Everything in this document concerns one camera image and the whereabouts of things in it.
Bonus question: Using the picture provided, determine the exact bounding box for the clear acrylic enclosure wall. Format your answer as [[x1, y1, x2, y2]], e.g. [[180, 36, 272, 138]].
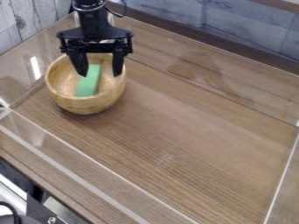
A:
[[0, 17, 299, 224]]

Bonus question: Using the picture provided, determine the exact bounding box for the black cable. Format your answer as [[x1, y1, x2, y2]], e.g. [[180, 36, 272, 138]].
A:
[[0, 200, 24, 224]]

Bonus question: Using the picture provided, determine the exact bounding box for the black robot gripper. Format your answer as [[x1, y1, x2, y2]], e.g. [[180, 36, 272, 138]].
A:
[[56, 7, 134, 77]]

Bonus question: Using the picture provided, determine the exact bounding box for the clear acrylic corner bracket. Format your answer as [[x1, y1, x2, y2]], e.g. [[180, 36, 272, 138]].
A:
[[73, 11, 115, 27]]

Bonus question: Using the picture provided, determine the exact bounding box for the round wooden bowl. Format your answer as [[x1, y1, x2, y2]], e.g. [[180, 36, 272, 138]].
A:
[[44, 53, 127, 115]]

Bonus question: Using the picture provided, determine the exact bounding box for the green rectangular block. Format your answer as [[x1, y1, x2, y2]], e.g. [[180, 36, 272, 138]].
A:
[[75, 64, 101, 97]]

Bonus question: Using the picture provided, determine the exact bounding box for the black metal table clamp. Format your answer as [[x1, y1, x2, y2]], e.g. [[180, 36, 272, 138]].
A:
[[24, 193, 71, 224]]

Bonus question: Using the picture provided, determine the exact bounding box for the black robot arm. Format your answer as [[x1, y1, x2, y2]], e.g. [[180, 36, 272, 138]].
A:
[[56, 0, 134, 77]]

